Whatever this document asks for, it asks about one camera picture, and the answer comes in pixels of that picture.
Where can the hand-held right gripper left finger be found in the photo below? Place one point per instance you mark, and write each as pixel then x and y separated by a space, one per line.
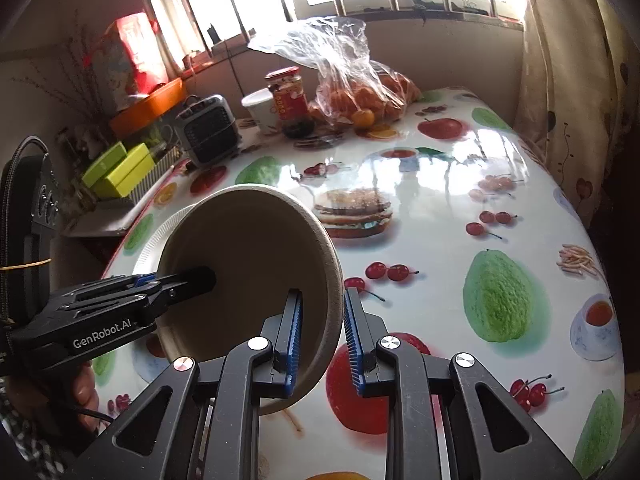
pixel 291 345

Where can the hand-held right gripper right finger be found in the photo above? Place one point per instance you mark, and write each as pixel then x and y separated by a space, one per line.
pixel 356 350

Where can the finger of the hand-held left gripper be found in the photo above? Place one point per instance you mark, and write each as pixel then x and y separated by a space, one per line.
pixel 115 287
pixel 195 282

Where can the large beige paper bowl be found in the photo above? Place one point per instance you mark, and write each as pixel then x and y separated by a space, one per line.
pixel 320 355

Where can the large white foam plate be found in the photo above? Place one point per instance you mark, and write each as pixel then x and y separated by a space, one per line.
pixel 155 245

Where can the person's left forearm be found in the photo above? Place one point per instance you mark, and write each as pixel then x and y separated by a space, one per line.
pixel 25 435

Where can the person's left hand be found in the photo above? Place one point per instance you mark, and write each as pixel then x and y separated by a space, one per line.
pixel 85 390

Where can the yellow rubber band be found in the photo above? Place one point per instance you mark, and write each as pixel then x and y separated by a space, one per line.
pixel 25 265

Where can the green cardboard box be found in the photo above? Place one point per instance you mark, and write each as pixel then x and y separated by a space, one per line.
pixel 102 165
pixel 125 172

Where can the small grey fan heater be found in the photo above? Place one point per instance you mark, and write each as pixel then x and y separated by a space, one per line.
pixel 207 130

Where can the orange plastic tray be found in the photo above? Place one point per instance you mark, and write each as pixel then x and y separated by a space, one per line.
pixel 150 107

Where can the white plastic tub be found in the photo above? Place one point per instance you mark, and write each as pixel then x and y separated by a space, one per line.
pixel 262 110

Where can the red label glass jar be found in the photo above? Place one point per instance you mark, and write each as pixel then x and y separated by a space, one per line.
pixel 290 102

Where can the dry twig bundle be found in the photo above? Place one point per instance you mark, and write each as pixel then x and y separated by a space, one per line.
pixel 65 75

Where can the pile of mandarin oranges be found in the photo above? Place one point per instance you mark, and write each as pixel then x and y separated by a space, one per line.
pixel 362 117

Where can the red paper bag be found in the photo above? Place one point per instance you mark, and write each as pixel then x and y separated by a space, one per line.
pixel 130 55

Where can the clear plastic bag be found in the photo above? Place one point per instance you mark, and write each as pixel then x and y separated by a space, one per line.
pixel 330 45

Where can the cream patterned curtain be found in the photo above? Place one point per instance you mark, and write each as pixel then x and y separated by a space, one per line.
pixel 565 60

